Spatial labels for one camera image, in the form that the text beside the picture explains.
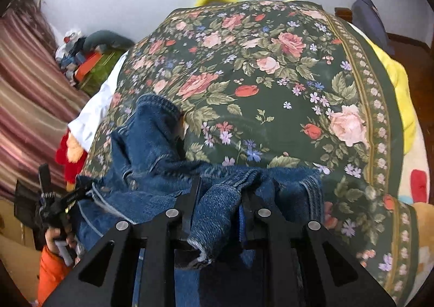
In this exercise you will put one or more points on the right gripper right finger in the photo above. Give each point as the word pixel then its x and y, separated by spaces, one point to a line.
pixel 305 265

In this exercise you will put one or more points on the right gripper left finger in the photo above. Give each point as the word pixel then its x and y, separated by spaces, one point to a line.
pixel 131 265

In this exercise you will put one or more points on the blue denim jacket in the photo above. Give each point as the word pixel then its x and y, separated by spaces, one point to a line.
pixel 149 172

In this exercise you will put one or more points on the orange sleeve forearm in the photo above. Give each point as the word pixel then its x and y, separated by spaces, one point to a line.
pixel 51 273

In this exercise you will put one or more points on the person left hand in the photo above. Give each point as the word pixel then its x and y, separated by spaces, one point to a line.
pixel 53 235

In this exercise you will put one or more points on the red plush toy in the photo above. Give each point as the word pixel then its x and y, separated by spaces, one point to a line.
pixel 72 156

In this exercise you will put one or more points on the white folded cloth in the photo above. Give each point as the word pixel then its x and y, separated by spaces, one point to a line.
pixel 85 126

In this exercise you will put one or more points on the striped red curtain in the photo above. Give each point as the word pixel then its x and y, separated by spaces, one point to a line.
pixel 37 101

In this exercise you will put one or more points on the orange box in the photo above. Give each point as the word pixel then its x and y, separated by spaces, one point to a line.
pixel 87 66

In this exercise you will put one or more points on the cream cartoon blanket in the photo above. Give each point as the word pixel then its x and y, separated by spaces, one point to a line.
pixel 413 240

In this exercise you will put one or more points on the floral green bedspread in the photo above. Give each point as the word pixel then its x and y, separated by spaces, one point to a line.
pixel 277 84

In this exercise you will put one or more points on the grey green pillow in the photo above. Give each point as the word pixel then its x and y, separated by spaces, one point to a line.
pixel 105 39

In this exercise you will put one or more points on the yellow blanket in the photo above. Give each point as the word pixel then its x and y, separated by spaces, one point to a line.
pixel 397 75

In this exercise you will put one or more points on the grey bag at bed end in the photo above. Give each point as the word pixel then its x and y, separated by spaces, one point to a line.
pixel 365 17

